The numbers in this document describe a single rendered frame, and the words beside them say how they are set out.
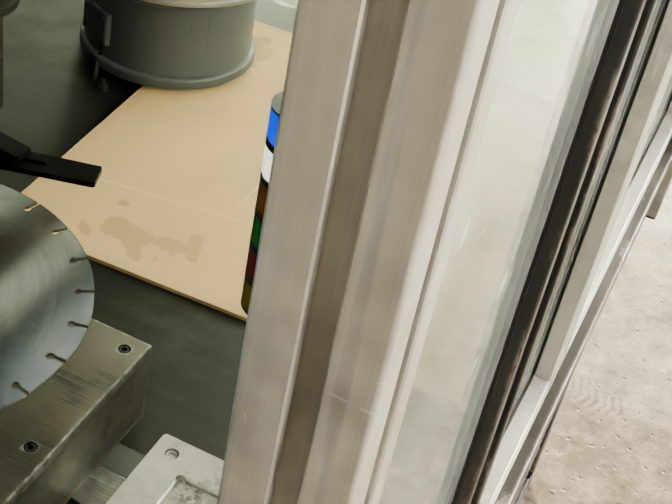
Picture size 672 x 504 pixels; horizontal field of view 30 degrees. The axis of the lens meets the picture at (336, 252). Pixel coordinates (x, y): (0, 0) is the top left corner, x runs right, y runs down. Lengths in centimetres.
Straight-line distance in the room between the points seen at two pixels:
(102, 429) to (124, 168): 48
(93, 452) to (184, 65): 67
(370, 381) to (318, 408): 2
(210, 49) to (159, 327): 47
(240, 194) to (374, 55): 119
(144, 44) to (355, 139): 132
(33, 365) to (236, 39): 80
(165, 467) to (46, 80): 82
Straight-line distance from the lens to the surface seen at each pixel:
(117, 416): 115
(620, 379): 258
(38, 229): 110
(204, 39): 164
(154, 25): 163
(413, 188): 32
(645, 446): 246
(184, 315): 133
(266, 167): 92
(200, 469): 98
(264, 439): 39
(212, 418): 123
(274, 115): 90
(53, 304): 103
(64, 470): 109
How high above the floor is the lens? 163
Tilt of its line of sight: 38 degrees down
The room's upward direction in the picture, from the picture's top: 12 degrees clockwise
